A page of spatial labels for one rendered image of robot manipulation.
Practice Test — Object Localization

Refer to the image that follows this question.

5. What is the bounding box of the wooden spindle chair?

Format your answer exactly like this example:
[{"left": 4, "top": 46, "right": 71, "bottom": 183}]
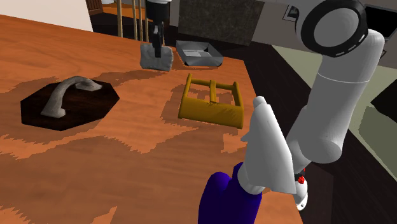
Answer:
[{"left": 116, "top": 0, "right": 150, "bottom": 43}]

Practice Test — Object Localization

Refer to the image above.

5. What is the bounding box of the grey lumpy cloth bag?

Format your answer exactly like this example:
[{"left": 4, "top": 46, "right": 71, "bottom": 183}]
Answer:
[{"left": 139, "top": 42, "right": 174, "bottom": 73}]

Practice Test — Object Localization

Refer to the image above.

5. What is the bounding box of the grey square tray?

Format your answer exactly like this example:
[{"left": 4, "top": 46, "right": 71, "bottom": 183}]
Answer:
[{"left": 176, "top": 40, "right": 224, "bottom": 67}]

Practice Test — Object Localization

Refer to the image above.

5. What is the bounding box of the yellow open caddy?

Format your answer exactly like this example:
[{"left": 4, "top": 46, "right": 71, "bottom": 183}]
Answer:
[{"left": 178, "top": 73, "right": 245, "bottom": 130}]

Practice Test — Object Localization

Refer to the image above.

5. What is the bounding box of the dark octagonal board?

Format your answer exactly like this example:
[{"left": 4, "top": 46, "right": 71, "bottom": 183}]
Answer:
[{"left": 20, "top": 80, "right": 120, "bottom": 132}]

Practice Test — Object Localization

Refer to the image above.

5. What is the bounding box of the grey curved arch figure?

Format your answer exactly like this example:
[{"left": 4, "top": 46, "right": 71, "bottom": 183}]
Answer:
[{"left": 40, "top": 76, "right": 103, "bottom": 119}]

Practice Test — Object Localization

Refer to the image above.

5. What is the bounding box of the blue spray bottle white head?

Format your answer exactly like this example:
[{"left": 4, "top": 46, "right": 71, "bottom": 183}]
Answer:
[{"left": 197, "top": 95, "right": 298, "bottom": 224}]

